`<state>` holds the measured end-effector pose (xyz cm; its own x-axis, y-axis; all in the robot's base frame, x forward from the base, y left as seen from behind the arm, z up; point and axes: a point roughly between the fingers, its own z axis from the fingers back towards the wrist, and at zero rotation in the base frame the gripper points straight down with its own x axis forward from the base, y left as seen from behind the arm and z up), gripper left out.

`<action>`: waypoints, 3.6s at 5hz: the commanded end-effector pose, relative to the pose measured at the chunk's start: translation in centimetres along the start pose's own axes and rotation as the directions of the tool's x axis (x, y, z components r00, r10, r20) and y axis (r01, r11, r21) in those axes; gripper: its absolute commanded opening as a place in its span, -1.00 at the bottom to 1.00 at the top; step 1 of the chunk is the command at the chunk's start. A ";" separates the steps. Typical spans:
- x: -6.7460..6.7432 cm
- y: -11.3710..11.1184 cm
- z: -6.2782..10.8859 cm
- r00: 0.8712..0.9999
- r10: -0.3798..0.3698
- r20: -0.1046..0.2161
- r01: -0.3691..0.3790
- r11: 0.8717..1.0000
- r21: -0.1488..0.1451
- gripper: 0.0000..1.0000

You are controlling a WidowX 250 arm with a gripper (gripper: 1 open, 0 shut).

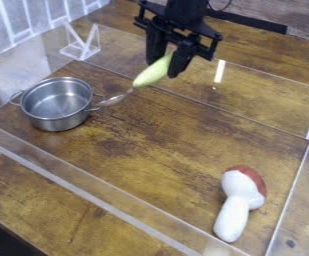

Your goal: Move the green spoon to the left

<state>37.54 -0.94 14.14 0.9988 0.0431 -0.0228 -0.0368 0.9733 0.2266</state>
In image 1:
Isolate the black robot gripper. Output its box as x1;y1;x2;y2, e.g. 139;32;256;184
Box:
133;0;222;78

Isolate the plush mushroom toy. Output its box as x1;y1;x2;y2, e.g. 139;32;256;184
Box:
212;165;267;243

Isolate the clear acrylic triangle stand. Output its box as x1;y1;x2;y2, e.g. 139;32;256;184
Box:
59;23;100;61

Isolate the small stainless steel pot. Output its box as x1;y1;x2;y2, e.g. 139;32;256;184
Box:
9;77;104;132

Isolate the clear acrylic front barrier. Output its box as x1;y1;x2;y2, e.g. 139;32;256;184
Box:
0;129;250;256

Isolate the clear acrylic barrier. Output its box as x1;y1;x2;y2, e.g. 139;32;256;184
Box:
0;129;250;256
264;131;309;256

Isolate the clear acrylic right barrier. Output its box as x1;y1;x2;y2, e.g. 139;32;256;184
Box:
264;131;309;256

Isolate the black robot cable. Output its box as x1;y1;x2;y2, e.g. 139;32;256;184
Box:
206;0;234;13

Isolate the black strip on wall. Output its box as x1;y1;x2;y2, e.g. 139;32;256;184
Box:
207;9;287;34

